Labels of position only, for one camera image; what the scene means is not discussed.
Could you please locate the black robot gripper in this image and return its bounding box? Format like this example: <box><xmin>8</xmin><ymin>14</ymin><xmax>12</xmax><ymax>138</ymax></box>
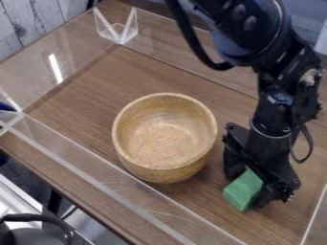
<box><xmin>223</xmin><ymin>122</ymin><xmax>301</xmax><ymax>208</ymax></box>

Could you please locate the green rectangular block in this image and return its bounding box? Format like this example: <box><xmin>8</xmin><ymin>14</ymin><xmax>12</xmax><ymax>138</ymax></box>
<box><xmin>223</xmin><ymin>169</ymin><xmax>263</xmax><ymax>212</ymax></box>

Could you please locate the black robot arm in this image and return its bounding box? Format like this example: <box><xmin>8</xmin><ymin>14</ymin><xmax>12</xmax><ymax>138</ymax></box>
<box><xmin>189</xmin><ymin>0</ymin><xmax>321</xmax><ymax>211</ymax></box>

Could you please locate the brown wooden bowl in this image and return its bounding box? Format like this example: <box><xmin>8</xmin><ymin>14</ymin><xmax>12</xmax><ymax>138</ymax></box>
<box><xmin>111</xmin><ymin>93</ymin><xmax>217</xmax><ymax>184</ymax></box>

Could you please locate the clear acrylic tray enclosure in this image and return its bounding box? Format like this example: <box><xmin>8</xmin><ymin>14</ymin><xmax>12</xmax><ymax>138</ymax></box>
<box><xmin>0</xmin><ymin>2</ymin><xmax>327</xmax><ymax>245</ymax></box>

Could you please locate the black cable lower left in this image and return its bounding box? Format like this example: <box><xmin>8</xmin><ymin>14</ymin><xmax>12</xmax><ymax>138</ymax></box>
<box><xmin>0</xmin><ymin>212</ymin><xmax>74</xmax><ymax>245</ymax></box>

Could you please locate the black metal bracket with screw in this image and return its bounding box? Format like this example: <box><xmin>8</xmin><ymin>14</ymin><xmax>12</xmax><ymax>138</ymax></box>
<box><xmin>42</xmin><ymin>221</ymin><xmax>94</xmax><ymax>245</ymax></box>

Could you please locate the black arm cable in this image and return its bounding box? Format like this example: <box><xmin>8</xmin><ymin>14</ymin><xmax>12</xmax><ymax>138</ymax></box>
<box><xmin>163</xmin><ymin>0</ymin><xmax>315</xmax><ymax>165</ymax></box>

